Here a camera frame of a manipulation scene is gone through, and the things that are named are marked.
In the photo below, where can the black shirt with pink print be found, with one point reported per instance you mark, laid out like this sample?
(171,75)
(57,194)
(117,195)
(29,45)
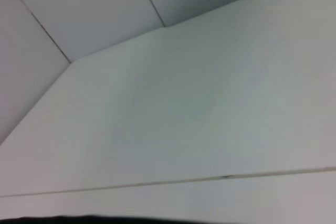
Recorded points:
(78,220)

